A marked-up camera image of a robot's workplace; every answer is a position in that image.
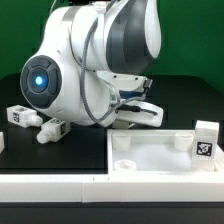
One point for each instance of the white left fence piece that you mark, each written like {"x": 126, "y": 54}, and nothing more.
{"x": 1, "y": 142}

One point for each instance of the white square tabletop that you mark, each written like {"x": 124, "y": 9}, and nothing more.
{"x": 157, "y": 151}

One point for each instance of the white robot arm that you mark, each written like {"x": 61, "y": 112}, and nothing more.
{"x": 89, "y": 65}

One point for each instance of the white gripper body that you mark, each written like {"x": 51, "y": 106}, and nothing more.
{"x": 139, "y": 110}

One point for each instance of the white front fence bar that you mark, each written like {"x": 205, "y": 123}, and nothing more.
{"x": 201, "y": 187}

